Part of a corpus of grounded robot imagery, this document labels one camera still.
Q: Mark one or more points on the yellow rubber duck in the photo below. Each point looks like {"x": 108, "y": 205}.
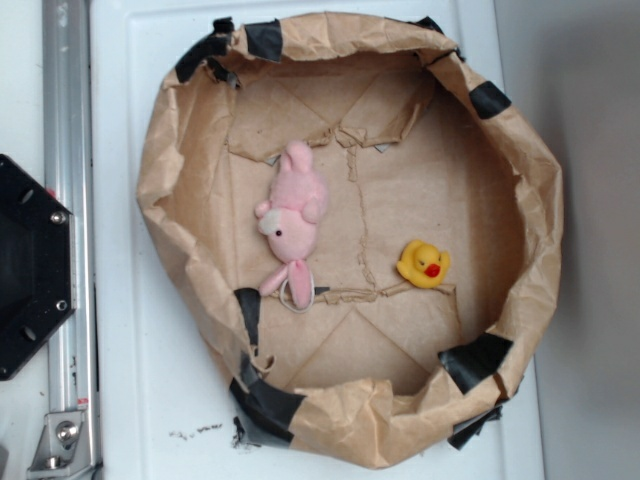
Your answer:
{"x": 423, "y": 265}

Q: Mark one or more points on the pink plush bunny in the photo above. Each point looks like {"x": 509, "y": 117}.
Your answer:
{"x": 290, "y": 219}

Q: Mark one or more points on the brown paper bag bin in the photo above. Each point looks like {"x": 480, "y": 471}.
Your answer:
{"x": 413, "y": 145}

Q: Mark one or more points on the white tray board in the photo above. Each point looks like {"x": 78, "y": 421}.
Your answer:
{"x": 166, "y": 409}

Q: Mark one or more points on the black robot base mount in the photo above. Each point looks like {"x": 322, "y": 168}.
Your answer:
{"x": 36, "y": 271}

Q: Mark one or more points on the aluminium extrusion rail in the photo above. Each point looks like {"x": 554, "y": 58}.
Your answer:
{"x": 73, "y": 364}

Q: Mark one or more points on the metal corner bracket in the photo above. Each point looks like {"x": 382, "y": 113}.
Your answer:
{"x": 65, "y": 449}

